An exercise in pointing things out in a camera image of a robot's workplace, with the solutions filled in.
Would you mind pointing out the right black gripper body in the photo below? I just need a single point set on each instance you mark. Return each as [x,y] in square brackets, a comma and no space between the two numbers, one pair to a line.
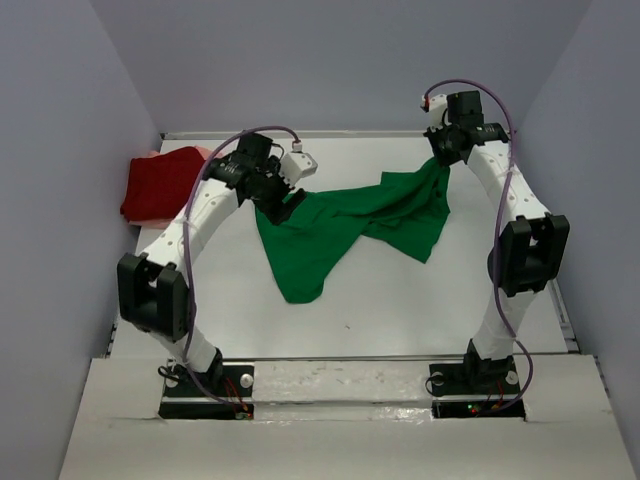
[442,142]

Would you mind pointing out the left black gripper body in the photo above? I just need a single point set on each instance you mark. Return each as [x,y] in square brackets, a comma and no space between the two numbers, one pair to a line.
[271,191]

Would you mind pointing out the green t shirt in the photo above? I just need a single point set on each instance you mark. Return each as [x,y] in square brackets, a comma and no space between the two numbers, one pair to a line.
[405,210]

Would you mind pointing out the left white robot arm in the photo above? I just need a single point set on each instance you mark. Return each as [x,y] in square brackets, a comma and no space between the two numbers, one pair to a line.
[156,288]

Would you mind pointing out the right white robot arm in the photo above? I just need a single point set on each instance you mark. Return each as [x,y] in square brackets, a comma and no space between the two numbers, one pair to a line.
[528,246]

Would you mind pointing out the pink folded t shirt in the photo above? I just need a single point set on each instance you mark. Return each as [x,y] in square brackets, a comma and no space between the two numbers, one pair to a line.
[200,150]

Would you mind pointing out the red folded t shirt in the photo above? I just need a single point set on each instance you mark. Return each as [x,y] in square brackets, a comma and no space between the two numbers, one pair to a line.
[160,185]

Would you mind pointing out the white front platform board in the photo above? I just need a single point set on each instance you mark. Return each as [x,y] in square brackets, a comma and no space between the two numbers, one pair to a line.
[346,420]

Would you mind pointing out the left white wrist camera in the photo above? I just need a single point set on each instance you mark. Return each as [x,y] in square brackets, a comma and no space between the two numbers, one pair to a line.
[295,166]

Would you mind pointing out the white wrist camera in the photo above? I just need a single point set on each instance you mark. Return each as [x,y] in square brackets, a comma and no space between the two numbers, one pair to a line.
[295,166]
[436,108]

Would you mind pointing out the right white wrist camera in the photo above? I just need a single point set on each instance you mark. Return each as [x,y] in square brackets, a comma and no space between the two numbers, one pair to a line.
[436,108]

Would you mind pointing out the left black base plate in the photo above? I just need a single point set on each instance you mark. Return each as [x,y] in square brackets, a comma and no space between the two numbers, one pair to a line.
[182,399]

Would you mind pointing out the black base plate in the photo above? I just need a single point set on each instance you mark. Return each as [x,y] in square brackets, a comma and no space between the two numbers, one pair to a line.
[182,399]
[455,395]

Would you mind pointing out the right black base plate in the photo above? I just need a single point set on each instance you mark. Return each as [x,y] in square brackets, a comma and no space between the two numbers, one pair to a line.
[455,395]

